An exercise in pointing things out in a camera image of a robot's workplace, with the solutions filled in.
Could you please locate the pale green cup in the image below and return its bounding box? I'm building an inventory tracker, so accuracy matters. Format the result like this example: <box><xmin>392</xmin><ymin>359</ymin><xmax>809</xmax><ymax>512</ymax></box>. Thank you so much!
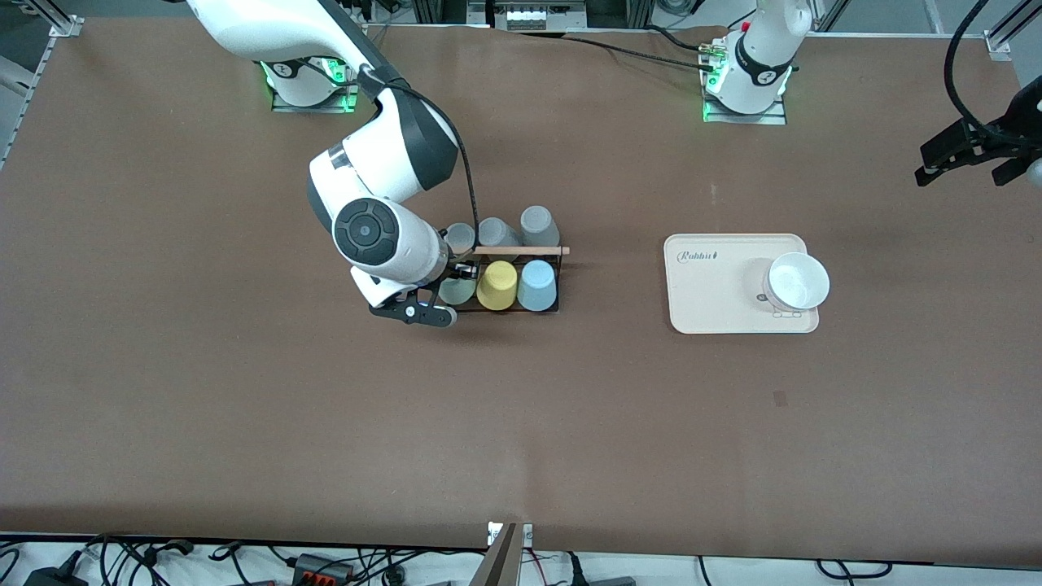
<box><xmin>438</xmin><ymin>275</ymin><xmax>478</xmax><ymax>307</ymax></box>

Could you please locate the light blue cup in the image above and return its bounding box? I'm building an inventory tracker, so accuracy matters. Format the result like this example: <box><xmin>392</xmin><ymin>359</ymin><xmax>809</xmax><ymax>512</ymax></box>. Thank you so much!
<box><xmin>517</xmin><ymin>259</ymin><xmax>558</xmax><ymax>313</ymax></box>

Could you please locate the yellow cup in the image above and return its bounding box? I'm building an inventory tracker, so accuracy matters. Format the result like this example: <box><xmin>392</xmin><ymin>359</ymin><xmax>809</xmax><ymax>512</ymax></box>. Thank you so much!
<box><xmin>477</xmin><ymin>260</ymin><xmax>519</xmax><ymax>312</ymax></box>

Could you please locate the white bowl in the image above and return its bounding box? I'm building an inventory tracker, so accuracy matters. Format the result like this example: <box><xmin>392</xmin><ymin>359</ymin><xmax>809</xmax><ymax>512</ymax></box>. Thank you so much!
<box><xmin>763</xmin><ymin>251</ymin><xmax>831</xmax><ymax>314</ymax></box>

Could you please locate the beige rabbit print tray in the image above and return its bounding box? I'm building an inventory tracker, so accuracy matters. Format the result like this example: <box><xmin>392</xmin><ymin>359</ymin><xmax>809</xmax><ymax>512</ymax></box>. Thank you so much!
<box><xmin>663</xmin><ymin>234</ymin><xmax>820</xmax><ymax>335</ymax></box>

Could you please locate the white power strip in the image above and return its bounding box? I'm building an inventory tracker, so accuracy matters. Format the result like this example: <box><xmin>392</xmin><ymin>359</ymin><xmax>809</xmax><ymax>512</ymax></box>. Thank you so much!
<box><xmin>493</xmin><ymin>0</ymin><xmax>589</xmax><ymax>32</ymax></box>

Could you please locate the black orange power strip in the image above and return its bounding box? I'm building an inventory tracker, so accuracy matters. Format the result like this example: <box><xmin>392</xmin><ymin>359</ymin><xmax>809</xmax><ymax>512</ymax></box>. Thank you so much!
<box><xmin>291</xmin><ymin>553</ymin><xmax>357</xmax><ymax>584</ymax></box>

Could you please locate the black power adapter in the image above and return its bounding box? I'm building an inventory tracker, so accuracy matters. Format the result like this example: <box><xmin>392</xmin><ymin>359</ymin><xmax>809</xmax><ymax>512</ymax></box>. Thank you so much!
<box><xmin>23</xmin><ymin>566</ymin><xmax>89</xmax><ymax>586</ymax></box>

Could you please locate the black wire cup rack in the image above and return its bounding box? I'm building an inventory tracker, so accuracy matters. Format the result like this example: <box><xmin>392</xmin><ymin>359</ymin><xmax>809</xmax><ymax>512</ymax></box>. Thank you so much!
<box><xmin>440</xmin><ymin>244</ymin><xmax>571</xmax><ymax>317</ymax></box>

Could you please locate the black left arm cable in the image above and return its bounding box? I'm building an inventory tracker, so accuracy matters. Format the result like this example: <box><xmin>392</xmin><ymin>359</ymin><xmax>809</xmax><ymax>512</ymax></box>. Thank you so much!
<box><xmin>943</xmin><ymin>0</ymin><xmax>991</xmax><ymax>133</ymax></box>

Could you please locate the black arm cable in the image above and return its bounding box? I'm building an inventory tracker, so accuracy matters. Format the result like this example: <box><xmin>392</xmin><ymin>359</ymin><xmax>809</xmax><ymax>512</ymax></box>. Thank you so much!
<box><xmin>358</xmin><ymin>65</ymin><xmax>481</xmax><ymax>269</ymax></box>
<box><xmin>943</xmin><ymin>0</ymin><xmax>991</xmax><ymax>133</ymax></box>

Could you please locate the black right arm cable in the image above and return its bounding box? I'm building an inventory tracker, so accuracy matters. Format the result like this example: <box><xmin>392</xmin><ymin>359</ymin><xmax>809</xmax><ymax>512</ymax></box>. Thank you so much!
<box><xmin>358</xmin><ymin>65</ymin><xmax>481</xmax><ymax>269</ymax></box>

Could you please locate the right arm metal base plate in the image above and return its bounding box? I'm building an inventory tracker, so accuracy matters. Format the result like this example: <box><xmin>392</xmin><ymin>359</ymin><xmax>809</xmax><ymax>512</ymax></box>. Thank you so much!
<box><xmin>271</xmin><ymin>59</ymin><xmax>361</xmax><ymax>114</ymax></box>

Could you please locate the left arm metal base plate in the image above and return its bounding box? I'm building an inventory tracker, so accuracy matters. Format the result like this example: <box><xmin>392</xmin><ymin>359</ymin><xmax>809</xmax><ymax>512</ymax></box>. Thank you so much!
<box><xmin>702</xmin><ymin>39</ymin><xmax>789</xmax><ymax>126</ymax></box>

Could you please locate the black cable on table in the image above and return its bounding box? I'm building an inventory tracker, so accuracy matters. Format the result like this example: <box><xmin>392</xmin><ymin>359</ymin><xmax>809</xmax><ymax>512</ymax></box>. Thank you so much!
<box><xmin>521</xmin><ymin>29</ymin><xmax>711</xmax><ymax>72</ymax></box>

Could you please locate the grey camera stand pole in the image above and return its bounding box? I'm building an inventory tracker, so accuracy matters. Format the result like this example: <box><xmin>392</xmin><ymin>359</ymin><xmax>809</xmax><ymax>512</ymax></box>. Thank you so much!
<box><xmin>471</xmin><ymin>523</ymin><xmax>522</xmax><ymax>586</ymax></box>

